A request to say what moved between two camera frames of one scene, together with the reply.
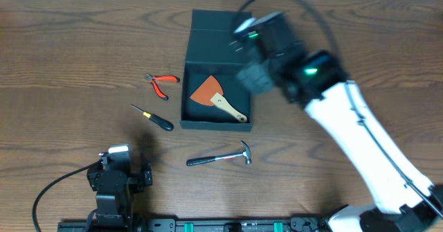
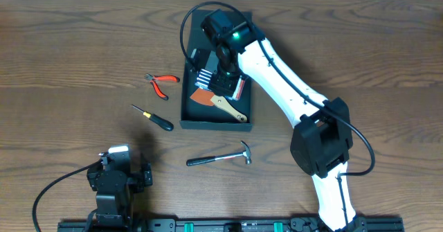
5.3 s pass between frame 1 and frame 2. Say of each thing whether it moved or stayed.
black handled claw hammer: stayed
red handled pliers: stayed
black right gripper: moved
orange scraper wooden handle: stayed
